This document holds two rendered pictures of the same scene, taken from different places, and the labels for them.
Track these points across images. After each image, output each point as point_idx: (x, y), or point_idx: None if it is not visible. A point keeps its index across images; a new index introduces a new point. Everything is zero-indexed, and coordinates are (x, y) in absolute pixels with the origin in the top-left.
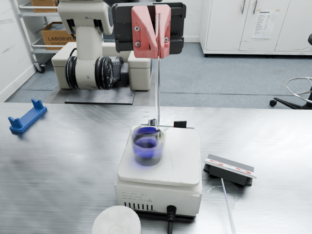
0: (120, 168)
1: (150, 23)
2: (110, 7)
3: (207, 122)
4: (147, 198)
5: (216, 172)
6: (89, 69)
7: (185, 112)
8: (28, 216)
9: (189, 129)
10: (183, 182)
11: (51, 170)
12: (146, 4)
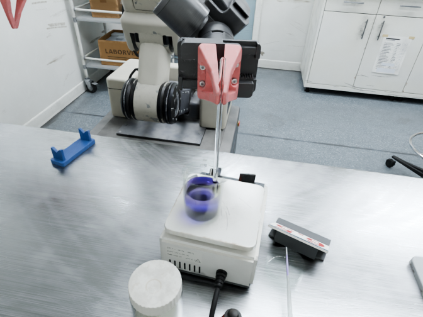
0: (169, 220)
1: (216, 65)
2: None
3: (283, 179)
4: (195, 258)
5: (282, 240)
6: (150, 97)
7: (259, 163)
8: (62, 261)
9: (255, 185)
10: (236, 243)
11: (92, 214)
12: (215, 41)
